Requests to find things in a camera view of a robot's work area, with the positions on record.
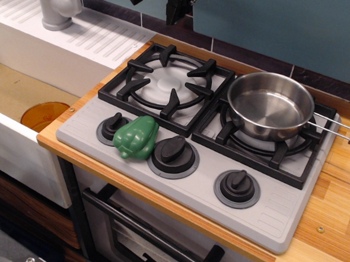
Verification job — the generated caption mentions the stainless steel pan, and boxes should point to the stainless steel pan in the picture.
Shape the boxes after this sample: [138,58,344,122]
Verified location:
[227,72,350,142]

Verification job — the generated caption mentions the black left burner grate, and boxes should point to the black left burner grate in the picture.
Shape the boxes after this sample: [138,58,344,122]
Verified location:
[98,44,236,137]

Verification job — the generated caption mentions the black burner grate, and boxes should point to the black burner grate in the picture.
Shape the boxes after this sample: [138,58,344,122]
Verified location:
[192,90,338,189]
[98,44,236,137]

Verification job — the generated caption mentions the grey toy faucet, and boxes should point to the grey toy faucet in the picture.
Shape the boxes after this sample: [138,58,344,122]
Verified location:
[40,0,82,31]

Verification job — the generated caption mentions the green plastic bell pepper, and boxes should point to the green plastic bell pepper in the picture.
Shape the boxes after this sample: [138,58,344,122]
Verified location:
[113,116,159,160]

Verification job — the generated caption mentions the black left stove knob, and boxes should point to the black left stove knob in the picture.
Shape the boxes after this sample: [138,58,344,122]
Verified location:
[96,112,131,147]

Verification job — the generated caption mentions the black stove knob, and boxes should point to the black stove knob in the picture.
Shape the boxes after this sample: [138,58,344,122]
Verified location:
[96,112,131,147]
[214,170,261,209]
[147,135,200,180]

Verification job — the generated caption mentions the white toy sink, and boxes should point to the white toy sink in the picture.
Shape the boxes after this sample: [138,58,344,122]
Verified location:
[0,0,154,208]

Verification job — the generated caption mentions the black middle stove knob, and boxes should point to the black middle stove knob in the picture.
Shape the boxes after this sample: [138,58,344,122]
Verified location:
[147,135,200,180]

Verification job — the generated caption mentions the orange plastic plate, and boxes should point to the orange plastic plate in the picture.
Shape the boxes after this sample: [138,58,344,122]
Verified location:
[20,101,69,133]

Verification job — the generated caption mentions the teal backsplash panel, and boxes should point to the teal backsplash panel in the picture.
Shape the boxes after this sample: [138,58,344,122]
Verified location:
[71,0,350,86]

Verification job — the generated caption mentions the grey toy stove top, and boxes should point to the grey toy stove top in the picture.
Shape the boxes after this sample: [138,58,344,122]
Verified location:
[48,37,346,258]

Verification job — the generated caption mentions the black right stove knob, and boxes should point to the black right stove knob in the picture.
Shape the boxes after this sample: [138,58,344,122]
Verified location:
[214,170,261,209]

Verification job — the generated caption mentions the black right burner grate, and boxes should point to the black right burner grate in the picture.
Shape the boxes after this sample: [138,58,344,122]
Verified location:
[192,90,338,189]

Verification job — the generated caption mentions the toy oven door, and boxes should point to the toy oven door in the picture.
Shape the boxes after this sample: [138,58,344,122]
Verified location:
[80,184,254,262]

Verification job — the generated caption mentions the black oven door handle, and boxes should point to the black oven door handle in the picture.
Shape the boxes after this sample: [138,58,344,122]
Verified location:
[78,182,230,262]

